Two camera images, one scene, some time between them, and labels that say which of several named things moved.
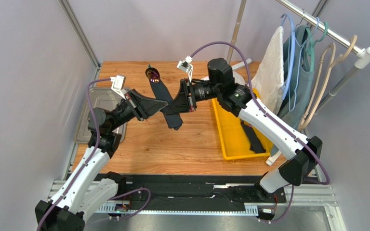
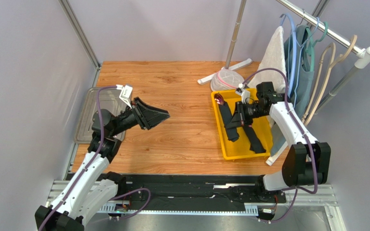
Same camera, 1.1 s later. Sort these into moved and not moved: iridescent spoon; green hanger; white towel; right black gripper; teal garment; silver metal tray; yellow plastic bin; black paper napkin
Moved: black paper napkin; right black gripper; iridescent spoon
Not moved: teal garment; white towel; green hanger; yellow plastic bin; silver metal tray
